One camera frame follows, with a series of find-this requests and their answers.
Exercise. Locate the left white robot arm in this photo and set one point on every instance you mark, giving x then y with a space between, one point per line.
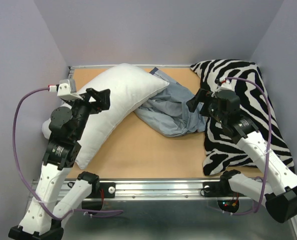
43 219

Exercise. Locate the zebra print pillow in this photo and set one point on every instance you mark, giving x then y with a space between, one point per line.
247 82

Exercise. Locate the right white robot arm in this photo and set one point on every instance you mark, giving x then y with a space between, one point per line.
246 135

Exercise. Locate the white pillow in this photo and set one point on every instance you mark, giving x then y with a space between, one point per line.
130 86

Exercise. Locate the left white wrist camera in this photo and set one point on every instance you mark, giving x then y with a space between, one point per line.
67 90

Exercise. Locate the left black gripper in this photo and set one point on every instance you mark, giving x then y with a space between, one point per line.
102 97

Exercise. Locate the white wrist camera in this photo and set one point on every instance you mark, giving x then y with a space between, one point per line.
222 85
67 90

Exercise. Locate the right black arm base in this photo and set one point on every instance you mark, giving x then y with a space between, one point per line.
227 200

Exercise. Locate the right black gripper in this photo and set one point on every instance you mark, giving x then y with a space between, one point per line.
203 95

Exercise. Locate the grey-blue pillowcase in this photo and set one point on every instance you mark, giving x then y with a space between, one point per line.
168 113

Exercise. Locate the aluminium front rail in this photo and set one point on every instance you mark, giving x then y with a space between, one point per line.
172 189

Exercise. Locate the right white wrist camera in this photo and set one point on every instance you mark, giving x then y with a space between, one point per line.
222 85

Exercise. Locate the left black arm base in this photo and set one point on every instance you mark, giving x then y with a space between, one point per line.
95 201

